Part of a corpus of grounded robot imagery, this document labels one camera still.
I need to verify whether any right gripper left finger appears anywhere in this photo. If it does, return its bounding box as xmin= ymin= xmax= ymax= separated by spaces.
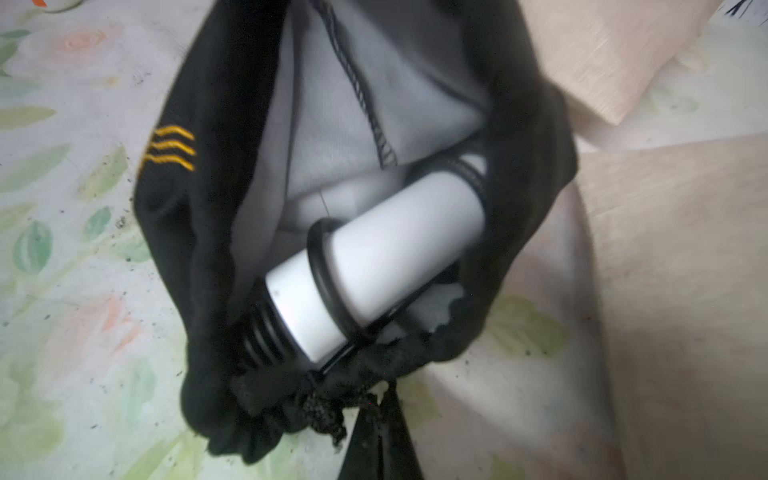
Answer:
xmin=337 ymin=409 xmax=380 ymax=480

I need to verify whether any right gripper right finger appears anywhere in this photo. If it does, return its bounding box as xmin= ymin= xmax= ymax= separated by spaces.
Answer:
xmin=377 ymin=382 xmax=423 ymax=480

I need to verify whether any white hair dryer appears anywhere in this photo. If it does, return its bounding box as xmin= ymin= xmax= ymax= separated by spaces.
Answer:
xmin=239 ymin=153 xmax=487 ymax=371

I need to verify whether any black hair dryer pouch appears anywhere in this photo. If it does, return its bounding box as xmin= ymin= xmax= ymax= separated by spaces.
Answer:
xmin=134 ymin=1 xmax=577 ymax=464

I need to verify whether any beige cloth bag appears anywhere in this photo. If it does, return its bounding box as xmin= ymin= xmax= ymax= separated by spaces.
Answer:
xmin=520 ymin=0 xmax=720 ymax=125
xmin=577 ymin=134 xmax=767 ymax=479

